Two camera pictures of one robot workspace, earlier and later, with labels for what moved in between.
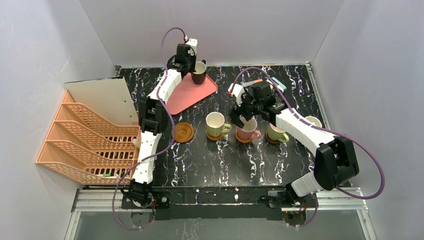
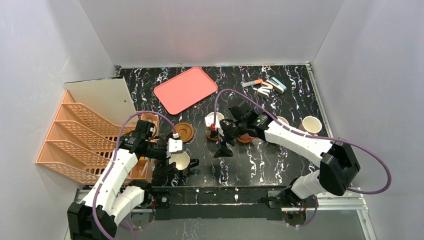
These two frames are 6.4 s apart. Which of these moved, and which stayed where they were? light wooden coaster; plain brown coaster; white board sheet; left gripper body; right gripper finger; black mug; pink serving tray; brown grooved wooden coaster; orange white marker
Moved: left gripper body; black mug; right gripper finger
Stayed: white board sheet; plain brown coaster; brown grooved wooden coaster; light wooden coaster; orange white marker; pink serving tray
